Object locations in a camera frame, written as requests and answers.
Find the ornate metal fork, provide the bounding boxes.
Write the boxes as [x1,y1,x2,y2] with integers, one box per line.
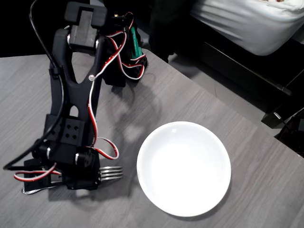
[21,166,124,196]

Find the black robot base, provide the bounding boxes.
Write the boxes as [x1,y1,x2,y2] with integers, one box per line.
[102,14,149,87]

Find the white round plate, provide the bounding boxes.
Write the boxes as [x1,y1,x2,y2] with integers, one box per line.
[136,121,232,218]

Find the green circuit board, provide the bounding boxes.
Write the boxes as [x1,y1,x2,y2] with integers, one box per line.
[128,26,143,60]

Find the dark bag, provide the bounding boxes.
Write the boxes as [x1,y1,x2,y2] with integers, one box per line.
[274,113,304,159]

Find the white bed mattress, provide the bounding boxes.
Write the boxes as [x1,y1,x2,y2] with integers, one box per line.
[190,0,304,57]

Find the red white gripper servo cable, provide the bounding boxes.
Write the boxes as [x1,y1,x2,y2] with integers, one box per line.
[13,162,63,182]

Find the dark wooden bed frame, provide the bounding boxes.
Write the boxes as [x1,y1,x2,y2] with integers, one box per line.
[171,40,304,130]

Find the black cable with silver plug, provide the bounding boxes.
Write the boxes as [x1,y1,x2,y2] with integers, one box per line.
[273,111,292,130]

